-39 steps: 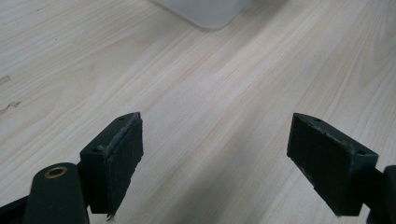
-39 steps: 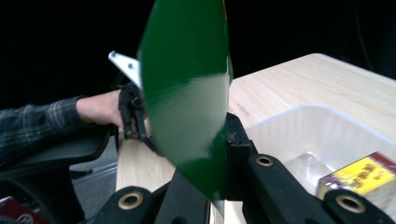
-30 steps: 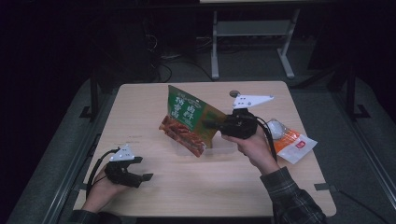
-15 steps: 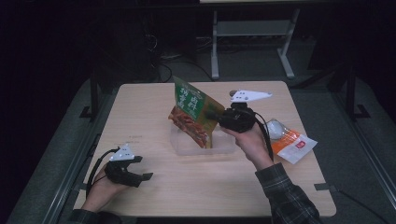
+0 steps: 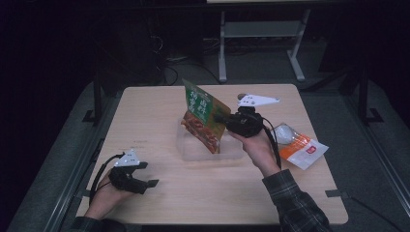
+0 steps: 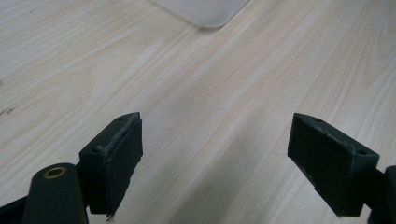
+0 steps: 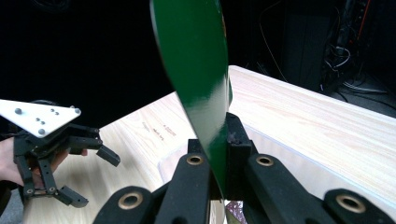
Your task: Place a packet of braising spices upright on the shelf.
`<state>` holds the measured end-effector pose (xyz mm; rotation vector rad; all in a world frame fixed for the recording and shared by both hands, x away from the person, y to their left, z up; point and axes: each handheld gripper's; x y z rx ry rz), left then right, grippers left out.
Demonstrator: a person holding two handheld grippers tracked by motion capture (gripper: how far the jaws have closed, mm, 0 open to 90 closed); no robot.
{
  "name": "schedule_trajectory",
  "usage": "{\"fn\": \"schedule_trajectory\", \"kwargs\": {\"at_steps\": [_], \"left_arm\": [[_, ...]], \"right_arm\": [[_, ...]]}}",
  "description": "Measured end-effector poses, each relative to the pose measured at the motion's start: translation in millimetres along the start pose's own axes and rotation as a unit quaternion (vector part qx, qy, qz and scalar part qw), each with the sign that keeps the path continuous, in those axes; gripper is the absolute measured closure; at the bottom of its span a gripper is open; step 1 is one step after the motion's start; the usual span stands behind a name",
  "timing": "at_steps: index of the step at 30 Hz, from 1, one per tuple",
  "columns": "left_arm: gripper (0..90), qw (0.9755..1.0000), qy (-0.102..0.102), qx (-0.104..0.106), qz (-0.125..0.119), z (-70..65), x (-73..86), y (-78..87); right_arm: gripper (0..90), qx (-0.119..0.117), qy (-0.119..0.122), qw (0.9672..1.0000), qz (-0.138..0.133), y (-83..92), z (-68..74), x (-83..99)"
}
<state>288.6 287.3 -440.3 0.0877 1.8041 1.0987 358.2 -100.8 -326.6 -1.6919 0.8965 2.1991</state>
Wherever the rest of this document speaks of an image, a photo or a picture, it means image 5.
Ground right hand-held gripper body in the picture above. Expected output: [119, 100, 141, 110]
[226, 93, 280, 138]

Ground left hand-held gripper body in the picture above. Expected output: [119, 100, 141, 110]
[108, 149, 149, 195]

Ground green and red snack packet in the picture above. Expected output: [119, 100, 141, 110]
[180, 78, 232, 155]

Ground clear plastic container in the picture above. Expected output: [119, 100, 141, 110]
[175, 119, 247, 162]

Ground person's left hand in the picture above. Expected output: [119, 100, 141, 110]
[84, 182, 133, 220]

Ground person's right hand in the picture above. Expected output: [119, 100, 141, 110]
[229, 129, 281, 178]

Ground black tape strip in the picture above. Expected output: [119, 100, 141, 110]
[75, 188, 98, 199]
[324, 189, 350, 199]

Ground orange and white snack packet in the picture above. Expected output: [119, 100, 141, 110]
[270, 122, 330, 171]

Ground black metal stand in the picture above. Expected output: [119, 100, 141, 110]
[357, 67, 385, 126]
[81, 69, 104, 126]

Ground right hand-held gripper black cable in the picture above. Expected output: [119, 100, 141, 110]
[261, 116, 283, 170]

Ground metal floor rail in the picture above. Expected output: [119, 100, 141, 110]
[341, 93, 410, 209]
[42, 93, 125, 232]

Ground white metal desk frame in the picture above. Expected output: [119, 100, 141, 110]
[206, 0, 312, 83]

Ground thin black floor cable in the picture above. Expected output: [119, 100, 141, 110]
[348, 195, 405, 232]

